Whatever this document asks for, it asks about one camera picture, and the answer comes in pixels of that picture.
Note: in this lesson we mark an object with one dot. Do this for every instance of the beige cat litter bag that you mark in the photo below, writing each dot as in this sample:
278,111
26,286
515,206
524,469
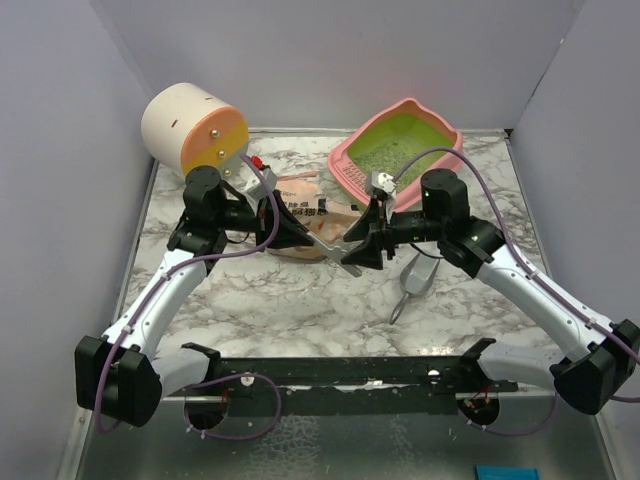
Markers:
325,218

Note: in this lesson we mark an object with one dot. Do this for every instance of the green cat litter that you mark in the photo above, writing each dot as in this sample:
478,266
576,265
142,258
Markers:
388,155

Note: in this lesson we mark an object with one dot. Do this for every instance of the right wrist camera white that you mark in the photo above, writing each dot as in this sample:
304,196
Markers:
381,186

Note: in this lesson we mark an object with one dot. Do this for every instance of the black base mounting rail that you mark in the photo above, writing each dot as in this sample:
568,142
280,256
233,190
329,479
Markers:
342,386

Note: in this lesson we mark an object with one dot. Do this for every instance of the pink green litter box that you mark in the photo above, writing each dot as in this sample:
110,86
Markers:
406,118

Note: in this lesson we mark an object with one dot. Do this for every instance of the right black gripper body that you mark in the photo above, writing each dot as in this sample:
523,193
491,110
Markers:
399,228

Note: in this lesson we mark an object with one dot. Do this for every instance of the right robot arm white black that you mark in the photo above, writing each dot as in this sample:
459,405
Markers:
594,356

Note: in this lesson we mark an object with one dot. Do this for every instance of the cream orange cylinder container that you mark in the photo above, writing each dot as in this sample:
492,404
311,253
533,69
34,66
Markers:
184,127

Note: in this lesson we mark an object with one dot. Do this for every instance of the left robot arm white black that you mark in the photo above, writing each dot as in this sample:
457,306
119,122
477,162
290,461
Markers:
118,374

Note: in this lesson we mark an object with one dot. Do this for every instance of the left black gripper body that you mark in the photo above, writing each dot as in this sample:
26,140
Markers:
240,217

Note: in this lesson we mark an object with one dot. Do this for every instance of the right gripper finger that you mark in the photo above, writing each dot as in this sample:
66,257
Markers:
360,229
368,254

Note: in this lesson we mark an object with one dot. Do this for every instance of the grey metal scoop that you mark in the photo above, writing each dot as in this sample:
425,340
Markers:
415,280

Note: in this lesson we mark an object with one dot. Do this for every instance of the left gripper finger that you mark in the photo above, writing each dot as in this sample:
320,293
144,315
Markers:
287,224
290,240

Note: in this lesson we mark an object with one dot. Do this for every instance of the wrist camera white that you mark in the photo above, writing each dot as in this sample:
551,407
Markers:
256,187
381,186

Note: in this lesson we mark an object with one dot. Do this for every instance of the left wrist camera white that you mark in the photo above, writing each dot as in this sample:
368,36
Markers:
256,187

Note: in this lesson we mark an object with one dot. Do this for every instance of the blue object at bottom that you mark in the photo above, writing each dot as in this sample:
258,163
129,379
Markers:
484,472

